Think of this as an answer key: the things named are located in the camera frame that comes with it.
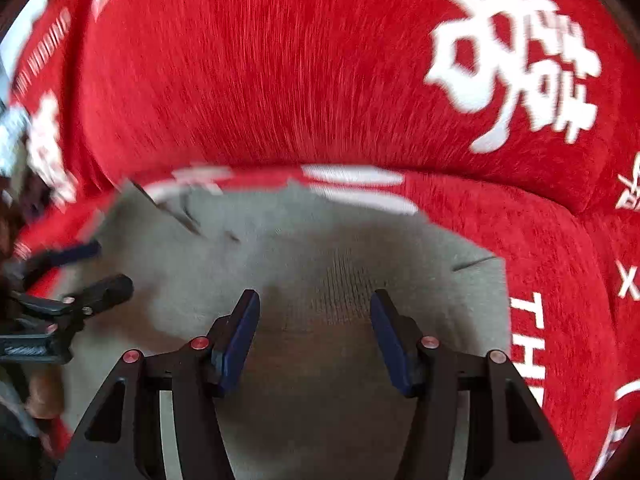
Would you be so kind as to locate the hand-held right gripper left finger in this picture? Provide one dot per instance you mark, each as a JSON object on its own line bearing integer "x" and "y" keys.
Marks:
{"x": 235, "y": 345}

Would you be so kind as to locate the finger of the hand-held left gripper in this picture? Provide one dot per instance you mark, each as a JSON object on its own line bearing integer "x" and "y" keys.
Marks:
{"x": 107, "y": 292}
{"x": 75, "y": 254}

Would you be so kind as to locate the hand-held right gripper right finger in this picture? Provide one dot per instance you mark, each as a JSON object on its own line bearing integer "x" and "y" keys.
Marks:
{"x": 395, "y": 345}

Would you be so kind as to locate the grey knit sweater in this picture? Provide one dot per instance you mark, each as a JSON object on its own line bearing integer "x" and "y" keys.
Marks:
{"x": 320, "y": 270}

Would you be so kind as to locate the person's left hand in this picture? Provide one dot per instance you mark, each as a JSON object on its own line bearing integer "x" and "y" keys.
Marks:
{"x": 45, "y": 392}

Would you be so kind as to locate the dark patterned cloth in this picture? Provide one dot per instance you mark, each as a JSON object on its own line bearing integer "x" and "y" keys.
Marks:
{"x": 22, "y": 210}

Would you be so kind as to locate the blue-grey crumpled cloth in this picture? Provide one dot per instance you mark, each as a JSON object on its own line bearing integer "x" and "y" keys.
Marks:
{"x": 11, "y": 140}

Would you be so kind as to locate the red printed sofa cover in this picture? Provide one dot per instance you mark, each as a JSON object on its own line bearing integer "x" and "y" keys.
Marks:
{"x": 280, "y": 75}

